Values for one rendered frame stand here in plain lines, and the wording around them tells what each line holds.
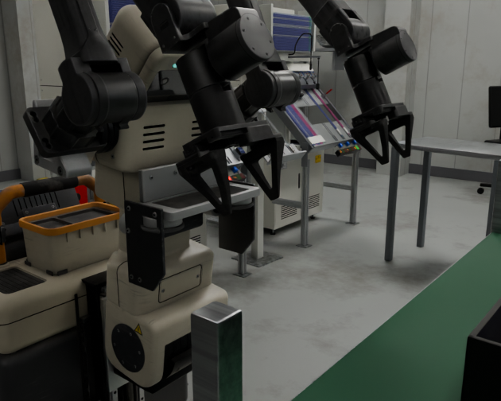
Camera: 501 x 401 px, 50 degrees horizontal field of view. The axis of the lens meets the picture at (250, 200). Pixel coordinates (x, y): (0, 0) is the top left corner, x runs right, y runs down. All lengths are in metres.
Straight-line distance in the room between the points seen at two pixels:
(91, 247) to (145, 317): 0.32
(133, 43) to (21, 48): 5.48
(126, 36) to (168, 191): 0.29
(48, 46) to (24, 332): 2.26
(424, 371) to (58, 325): 0.87
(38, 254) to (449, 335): 0.95
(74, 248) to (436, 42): 5.76
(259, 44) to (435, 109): 6.07
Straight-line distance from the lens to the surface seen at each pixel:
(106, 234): 1.38
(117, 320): 1.16
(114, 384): 1.35
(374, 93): 1.02
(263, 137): 0.68
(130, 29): 0.99
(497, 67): 6.47
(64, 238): 1.31
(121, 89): 0.83
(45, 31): 3.32
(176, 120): 1.05
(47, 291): 1.27
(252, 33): 0.64
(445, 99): 6.63
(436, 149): 3.43
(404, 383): 0.64
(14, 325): 1.25
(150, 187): 1.00
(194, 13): 0.70
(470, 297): 0.87
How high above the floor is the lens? 1.28
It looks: 14 degrees down
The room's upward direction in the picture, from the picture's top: straight up
